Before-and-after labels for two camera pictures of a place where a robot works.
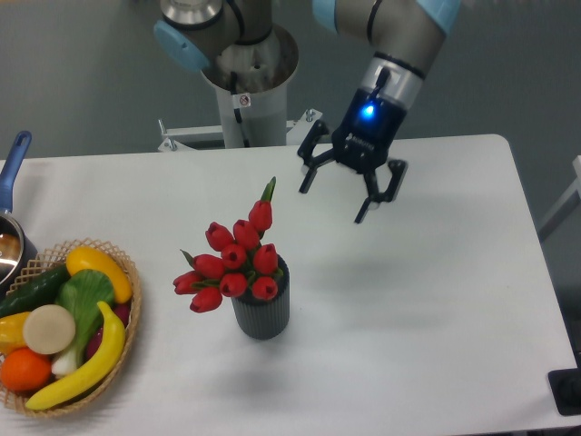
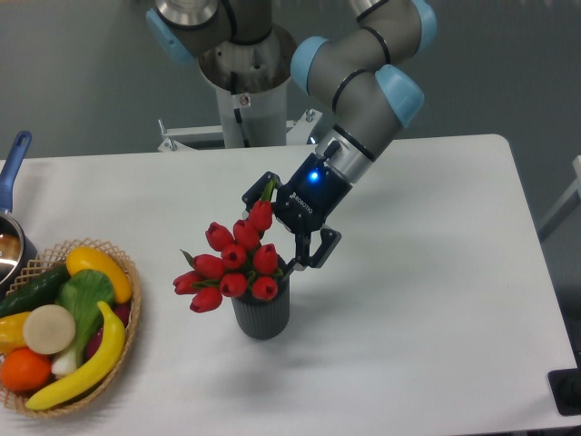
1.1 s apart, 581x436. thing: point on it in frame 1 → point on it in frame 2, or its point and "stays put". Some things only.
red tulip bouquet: x=240 y=262 stays put
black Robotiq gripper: x=361 y=143 → x=303 y=203
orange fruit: x=23 y=370 stays put
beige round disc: x=48 y=329 stays put
